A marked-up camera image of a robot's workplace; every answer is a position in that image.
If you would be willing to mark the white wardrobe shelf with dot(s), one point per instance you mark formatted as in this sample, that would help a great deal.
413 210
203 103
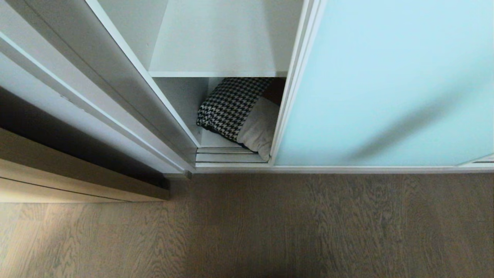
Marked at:
224 42

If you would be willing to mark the black white houndstooth pillow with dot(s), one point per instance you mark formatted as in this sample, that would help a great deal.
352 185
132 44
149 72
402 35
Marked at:
228 105

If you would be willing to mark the white wardrobe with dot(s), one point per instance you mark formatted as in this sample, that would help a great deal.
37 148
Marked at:
115 83

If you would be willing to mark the beige pillow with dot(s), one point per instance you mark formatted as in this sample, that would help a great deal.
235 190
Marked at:
259 129

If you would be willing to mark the frosted glass sliding door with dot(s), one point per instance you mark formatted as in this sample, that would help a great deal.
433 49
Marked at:
378 85

